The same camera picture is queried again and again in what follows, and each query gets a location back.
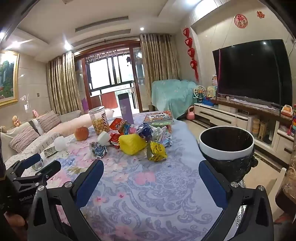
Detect yellow crumpled plastic bag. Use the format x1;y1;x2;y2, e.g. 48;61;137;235
118;134;148;155

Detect colourful picture book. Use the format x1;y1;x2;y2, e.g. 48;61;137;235
143;111;174;123

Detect white chair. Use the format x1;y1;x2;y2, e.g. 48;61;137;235
268;167;287;214

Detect crumpled white paper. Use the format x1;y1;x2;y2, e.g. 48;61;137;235
151;126;173;149

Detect teal dust cover cloth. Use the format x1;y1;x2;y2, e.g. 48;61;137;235
151;79;199;120

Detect wooden framed balcony door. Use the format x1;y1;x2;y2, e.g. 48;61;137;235
74;42;142;112

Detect purple tumbler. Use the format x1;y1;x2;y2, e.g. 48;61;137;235
117;93;134;124

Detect white cup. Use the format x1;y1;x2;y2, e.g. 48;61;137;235
97;131;112;145

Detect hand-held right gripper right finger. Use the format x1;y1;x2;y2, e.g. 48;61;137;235
198;160;275;241

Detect orange-red apple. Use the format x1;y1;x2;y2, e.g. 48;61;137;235
74;126;89;141

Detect beige patterned curtain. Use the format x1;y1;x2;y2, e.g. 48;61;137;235
139;34;181;112
46;51;81;114

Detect rainbow stacking ring toy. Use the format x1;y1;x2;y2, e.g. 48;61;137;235
288;104;296;137

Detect red hanging knot decoration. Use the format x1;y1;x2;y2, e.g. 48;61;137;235
183;28;200;82

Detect white tissue wad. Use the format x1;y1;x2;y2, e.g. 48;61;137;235
54;136;68;151

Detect person's left hand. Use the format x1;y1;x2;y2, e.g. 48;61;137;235
3;212;26;234

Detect round red wall sticker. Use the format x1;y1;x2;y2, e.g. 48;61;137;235
233;14;248;28

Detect stacked yellow containers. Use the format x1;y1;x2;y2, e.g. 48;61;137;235
252;119;260;137

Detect wooden lattice box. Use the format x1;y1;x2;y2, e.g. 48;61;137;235
259;122;267;141

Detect white waste bin black liner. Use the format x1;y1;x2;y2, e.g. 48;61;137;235
199;126;258;183

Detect crumpled blue white wrapper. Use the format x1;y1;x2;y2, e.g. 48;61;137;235
90;141;109;158

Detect clear jar of snack balls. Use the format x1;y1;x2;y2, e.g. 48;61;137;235
88;106;110;135

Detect gold framed landscape painting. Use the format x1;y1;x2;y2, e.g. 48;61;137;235
0;50;19;106

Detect silver glitter mat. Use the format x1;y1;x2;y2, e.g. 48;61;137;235
228;179;249;241

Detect black flat television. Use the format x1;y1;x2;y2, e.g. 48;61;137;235
212;39;293;107

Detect toy ferris wheel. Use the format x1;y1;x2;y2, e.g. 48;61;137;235
193;86;206;103

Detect floral tablecloth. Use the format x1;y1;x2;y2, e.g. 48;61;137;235
5;111;232;241

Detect orange snack packet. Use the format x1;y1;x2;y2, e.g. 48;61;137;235
109;118;124;132

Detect clear glass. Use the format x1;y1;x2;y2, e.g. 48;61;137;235
31;158;44;171

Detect crumpled dark blue wrapper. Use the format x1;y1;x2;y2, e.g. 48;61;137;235
135;123;153;142

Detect yellow printed wrapper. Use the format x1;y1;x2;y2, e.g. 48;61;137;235
146;141;168;162

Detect white television cabinet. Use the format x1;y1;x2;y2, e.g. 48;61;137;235
194;97;296;163

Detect toy cash register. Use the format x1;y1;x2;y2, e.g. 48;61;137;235
281;105;293;117

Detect red snack packet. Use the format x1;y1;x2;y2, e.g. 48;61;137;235
109;133;121;149

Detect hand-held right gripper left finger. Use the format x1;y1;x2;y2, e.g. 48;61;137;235
28;159;104;241

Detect pastel toy house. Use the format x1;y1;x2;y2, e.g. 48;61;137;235
206;86;218;99

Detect pink striped pillow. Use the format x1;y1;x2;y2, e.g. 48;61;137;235
36;111;62;132
9;132;40;153

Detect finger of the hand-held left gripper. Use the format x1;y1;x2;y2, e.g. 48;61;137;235
14;160;62;188
6;153;42;178

